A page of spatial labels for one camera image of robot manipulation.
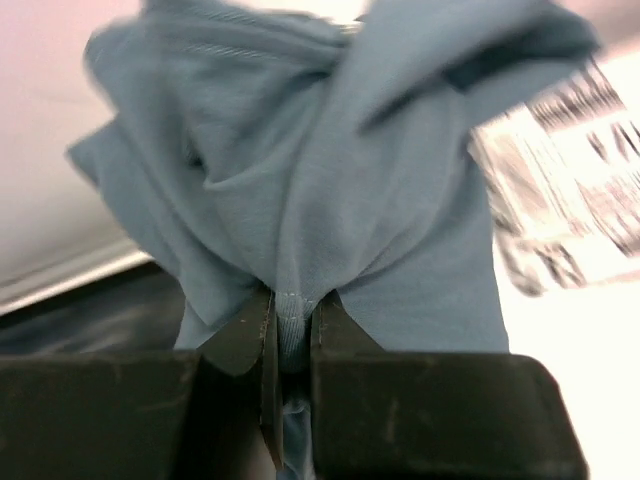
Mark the grey-blue shirt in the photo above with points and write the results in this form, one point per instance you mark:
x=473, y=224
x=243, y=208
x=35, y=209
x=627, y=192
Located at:
x=253, y=147

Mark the blue open suitcase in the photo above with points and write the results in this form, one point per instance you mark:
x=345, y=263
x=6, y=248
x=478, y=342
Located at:
x=139, y=309

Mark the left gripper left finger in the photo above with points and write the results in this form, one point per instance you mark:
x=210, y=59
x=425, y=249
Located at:
x=246, y=351

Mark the newspaper print fabric bag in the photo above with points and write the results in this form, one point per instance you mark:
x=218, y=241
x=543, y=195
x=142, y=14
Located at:
x=563, y=180

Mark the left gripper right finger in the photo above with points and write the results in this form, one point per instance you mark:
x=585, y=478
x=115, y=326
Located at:
x=334, y=331

